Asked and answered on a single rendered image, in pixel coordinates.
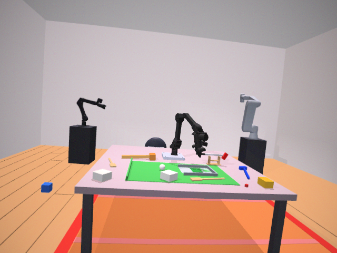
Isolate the orange mallet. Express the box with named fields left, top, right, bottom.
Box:
left=122, top=153, right=156, bottom=161

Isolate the green mat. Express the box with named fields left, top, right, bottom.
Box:
left=127, top=161, right=240, bottom=186

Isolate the yellow rectangular block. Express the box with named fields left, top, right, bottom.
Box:
left=257, top=177, right=274, bottom=188

